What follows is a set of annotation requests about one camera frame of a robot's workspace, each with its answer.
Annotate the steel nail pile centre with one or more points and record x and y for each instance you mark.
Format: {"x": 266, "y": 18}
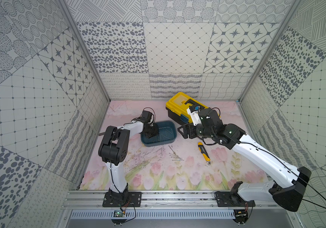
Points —
{"x": 174, "y": 156}

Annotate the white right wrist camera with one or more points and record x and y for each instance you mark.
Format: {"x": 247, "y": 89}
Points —
{"x": 193, "y": 111}

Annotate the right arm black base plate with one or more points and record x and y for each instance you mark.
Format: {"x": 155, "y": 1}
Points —
{"x": 234, "y": 199}

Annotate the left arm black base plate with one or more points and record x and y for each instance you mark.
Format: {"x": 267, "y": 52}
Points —
{"x": 114, "y": 199}

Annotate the aluminium mounting rail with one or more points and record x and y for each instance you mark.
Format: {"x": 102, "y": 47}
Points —
{"x": 161, "y": 200}

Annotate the yellow black utility knife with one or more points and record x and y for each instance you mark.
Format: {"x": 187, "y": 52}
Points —
{"x": 204, "y": 153}

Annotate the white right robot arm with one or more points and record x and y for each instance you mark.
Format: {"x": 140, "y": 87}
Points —
{"x": 288, "y": 184}

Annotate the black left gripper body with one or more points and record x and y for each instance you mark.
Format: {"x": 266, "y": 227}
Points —
{"x": 151, "y": 131}

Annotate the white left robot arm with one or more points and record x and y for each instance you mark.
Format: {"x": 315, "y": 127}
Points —
{"x": 114, "y": 147}

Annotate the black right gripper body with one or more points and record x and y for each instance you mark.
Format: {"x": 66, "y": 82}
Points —
{"x": 198, "y": 130}

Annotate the yellow black toolbox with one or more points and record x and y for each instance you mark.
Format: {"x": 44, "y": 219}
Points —
{"x": 177, "y": 108}

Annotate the teal plastic storage box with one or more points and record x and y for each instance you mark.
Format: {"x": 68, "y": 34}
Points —
{"x": 167, "y": 134}

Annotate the white slotted cable duct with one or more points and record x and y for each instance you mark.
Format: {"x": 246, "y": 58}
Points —
{"x": 153, "y": 214}

